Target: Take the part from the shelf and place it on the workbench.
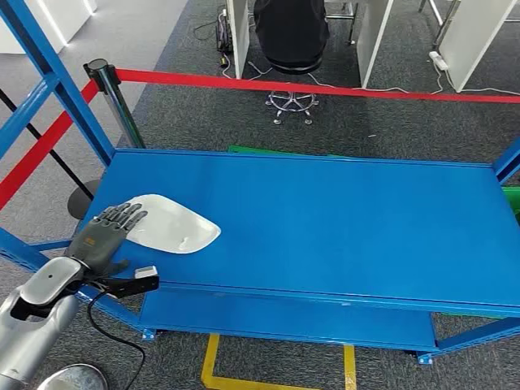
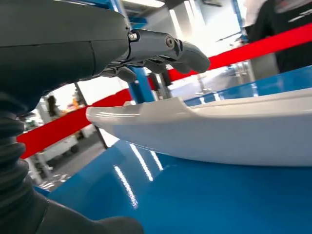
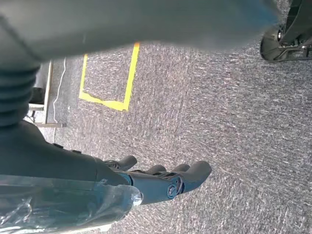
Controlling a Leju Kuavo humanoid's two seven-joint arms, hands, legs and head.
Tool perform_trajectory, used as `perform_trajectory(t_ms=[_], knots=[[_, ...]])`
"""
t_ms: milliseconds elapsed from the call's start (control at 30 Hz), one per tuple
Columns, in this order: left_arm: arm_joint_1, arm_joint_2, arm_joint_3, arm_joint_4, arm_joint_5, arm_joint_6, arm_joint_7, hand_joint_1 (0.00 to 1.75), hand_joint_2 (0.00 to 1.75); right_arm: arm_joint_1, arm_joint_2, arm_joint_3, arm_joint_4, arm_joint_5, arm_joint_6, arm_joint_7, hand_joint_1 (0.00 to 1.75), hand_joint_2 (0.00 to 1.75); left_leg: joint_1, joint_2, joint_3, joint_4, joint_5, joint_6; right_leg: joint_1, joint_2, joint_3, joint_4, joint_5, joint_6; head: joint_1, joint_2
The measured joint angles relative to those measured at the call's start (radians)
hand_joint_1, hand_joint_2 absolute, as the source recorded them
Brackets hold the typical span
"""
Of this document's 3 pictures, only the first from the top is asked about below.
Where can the black stanchion pole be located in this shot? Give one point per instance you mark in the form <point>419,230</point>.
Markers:
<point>81,202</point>

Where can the white lit floor platform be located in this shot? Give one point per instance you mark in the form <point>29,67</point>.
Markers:
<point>48,19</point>

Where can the blue metal shelf rack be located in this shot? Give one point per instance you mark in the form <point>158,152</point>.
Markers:
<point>324,226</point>

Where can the person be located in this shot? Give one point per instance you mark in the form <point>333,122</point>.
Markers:
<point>290,32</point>

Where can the black power adapter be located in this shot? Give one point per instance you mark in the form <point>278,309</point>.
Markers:
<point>223,32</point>

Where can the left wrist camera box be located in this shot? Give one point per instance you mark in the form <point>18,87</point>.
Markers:
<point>146,273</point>

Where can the white power strip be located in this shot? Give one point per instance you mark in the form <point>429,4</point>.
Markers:
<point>438,61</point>

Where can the yellow floor tape square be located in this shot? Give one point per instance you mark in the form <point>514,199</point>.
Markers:
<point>211,360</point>

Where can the chrome desk frame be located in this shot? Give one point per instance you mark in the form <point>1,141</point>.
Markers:
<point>444,24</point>

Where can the chrome base stool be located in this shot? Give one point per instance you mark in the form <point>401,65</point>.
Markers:
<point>291,101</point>

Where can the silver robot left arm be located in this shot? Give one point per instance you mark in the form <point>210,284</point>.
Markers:
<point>32,334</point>

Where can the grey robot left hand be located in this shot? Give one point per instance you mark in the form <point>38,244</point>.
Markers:
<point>97,242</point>

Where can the green plastic panel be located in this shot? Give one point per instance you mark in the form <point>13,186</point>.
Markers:
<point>512,202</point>

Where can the white desk panel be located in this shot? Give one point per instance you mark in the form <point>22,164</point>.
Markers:
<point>373,37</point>
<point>471,37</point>
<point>239,32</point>

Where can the white curved plastic part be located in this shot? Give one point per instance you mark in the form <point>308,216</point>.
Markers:
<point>179,226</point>

